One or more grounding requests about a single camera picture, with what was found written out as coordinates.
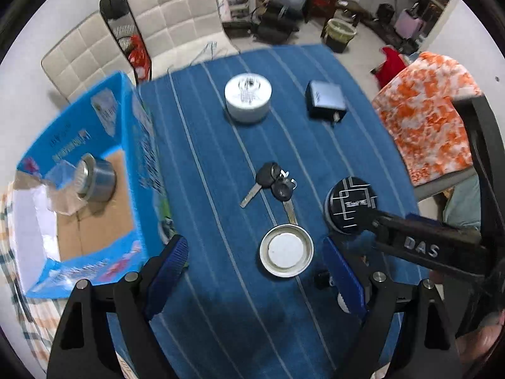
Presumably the black key bunch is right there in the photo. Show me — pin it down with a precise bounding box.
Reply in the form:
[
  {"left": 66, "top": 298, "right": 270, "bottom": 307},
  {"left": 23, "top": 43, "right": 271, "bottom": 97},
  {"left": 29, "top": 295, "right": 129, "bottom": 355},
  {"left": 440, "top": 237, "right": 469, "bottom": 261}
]
[{"left": 240, "top": 162, "right": 299, "bottom": 226}]

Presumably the red bag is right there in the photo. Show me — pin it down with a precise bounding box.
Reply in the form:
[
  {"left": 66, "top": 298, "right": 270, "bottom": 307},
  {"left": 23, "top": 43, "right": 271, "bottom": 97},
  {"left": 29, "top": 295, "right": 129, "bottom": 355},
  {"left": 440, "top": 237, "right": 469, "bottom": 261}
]
[{"left": 128, "top": 35, "right": 153, "bottom": 82}]

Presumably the grey power adapter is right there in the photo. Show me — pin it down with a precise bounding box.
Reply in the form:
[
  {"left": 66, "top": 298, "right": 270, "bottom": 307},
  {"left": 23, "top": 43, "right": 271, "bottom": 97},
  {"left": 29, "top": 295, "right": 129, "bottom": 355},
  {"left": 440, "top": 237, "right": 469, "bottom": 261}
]
[{"left": 305, "top": 80, "right": 348, "bottom": 127}]

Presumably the blue cardboard box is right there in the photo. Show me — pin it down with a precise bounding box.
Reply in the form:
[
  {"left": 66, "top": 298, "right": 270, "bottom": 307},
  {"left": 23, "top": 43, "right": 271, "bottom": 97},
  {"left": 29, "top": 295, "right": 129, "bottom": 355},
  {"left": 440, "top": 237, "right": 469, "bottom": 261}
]
[{"left": 15, "top": 72, "right": 176, "bottom": 298}]

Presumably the blue striped tablecloth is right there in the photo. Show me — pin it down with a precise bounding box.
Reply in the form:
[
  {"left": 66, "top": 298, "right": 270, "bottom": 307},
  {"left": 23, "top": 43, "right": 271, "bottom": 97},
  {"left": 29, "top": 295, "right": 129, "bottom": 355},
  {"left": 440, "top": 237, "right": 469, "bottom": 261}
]
[{"left": 106, "top": 43, "right": 432, "bottom": 379}]

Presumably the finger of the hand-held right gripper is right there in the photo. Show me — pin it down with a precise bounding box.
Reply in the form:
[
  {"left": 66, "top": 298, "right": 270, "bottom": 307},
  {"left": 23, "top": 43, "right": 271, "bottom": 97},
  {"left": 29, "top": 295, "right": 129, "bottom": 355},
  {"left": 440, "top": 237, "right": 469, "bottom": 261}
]
[{"left": 369, "top": 210, "right": 492, "bottom": 277}]

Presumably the steel cylinder cup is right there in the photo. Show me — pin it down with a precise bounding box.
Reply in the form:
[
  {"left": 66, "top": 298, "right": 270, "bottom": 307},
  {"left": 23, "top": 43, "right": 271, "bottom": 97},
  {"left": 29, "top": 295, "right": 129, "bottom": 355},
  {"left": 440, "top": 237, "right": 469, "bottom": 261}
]
[{"left": 75, "top": 154, "right": 117, "bottom": 202}]

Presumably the red cloth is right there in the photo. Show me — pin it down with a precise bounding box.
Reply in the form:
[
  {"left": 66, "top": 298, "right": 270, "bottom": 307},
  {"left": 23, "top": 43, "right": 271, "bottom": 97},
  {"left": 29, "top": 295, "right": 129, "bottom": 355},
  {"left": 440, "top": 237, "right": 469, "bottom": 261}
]
[{"left": 375, "top": 46, "right": 413, "bottom": 89}]

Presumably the white round jar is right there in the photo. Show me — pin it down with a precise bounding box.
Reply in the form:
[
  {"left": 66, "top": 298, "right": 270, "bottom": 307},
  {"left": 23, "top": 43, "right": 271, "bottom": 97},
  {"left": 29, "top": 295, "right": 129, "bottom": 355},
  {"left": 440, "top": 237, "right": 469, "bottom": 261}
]
[{"left": 224, "top": 73, "right": 271, "bottom": 124}]

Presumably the metal lid white inside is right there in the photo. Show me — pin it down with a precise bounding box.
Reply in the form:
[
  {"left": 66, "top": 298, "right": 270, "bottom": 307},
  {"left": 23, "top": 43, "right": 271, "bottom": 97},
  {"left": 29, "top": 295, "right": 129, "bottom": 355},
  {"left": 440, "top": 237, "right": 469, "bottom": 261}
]
[{"left": 258, "top": 224, "right": 315, "bottom": 279}]

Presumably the clear plastic box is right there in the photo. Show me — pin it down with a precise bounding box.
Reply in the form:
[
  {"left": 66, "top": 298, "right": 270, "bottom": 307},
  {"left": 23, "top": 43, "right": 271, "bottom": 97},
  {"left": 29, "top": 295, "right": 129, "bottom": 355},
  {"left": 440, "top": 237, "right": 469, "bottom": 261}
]
[{"left": 45, "top": 162, "right": 91, "bottom": 216}]

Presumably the black round tin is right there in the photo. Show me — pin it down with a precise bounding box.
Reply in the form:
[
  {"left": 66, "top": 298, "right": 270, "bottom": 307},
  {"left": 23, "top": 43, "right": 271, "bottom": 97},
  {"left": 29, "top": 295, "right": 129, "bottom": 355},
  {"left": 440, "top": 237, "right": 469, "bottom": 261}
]
[{"left": 324, "top": 176, "right": 380, "bottom": 234}]

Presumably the orange white patterned cloth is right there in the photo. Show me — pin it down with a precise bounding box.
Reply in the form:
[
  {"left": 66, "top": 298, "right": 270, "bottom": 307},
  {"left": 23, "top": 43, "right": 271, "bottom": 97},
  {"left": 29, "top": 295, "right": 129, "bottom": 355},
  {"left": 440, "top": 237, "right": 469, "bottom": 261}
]
[{"left": 371, "top": 52, "right": 484, "bottom": 186}]

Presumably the pale blue cloth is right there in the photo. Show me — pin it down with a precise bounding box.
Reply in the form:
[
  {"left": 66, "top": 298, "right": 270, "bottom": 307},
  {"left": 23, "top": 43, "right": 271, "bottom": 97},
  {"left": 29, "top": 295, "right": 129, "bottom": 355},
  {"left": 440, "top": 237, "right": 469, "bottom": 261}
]
[{"left": 442, "top": 174, "right": 482, "bottom": 230}]

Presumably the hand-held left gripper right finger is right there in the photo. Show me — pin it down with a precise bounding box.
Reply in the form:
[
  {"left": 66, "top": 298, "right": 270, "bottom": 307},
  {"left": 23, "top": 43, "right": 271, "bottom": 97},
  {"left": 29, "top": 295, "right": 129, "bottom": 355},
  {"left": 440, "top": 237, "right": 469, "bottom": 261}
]
[{"left": 322, "top": 237, "right": 462, "bottom": 379}]

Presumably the black bag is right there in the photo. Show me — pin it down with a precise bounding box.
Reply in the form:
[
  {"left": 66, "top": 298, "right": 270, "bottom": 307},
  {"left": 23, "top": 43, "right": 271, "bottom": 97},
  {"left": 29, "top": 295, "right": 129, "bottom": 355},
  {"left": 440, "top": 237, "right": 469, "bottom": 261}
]
[{"left": 377, "top": 3, "right": 397, "bottom": 23}]

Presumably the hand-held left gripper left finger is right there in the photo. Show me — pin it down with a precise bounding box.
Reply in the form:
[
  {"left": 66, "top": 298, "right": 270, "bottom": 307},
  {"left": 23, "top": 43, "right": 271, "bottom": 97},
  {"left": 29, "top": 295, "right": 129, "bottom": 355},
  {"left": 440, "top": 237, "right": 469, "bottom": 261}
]
[{"left": 46, "top": 235, "right": 189, "bottom": 379}]

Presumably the pink case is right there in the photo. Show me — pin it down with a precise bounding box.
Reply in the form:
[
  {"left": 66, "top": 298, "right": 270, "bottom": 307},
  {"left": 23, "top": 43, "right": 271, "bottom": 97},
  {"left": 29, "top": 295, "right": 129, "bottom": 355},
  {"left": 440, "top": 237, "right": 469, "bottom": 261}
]
[{"left": 396, "top": 8, "right": 427, "bottom": 40}]

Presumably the white quilted chair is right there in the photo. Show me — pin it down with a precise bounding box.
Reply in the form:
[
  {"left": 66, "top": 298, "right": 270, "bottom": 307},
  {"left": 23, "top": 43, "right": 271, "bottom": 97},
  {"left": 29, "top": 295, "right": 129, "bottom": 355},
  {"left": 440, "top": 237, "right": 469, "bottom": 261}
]
[
  {"left": 41, "top": 12, "right": 137, "bottom": 105},
  {"left": 126, "top": 0, "right": 240, "bottom": 80}
]

